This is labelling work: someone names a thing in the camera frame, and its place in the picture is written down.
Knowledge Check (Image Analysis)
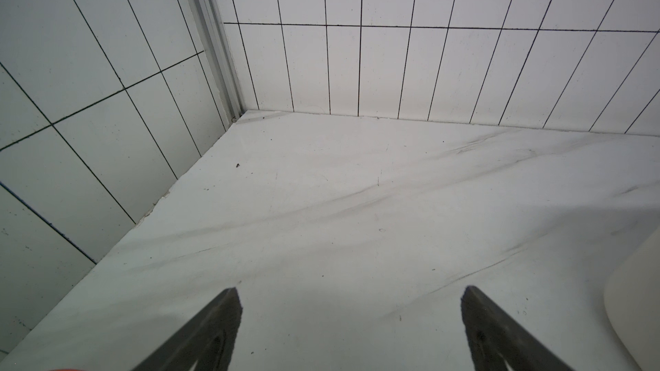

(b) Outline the cream plastic storage tray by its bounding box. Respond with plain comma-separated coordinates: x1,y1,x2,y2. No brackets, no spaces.
604,231,659,370

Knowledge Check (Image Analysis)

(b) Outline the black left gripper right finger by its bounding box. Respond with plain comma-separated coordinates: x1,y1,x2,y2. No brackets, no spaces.
461,285,571,370

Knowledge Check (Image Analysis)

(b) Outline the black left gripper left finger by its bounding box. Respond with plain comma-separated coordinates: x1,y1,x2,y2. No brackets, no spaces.
135,288,242,370

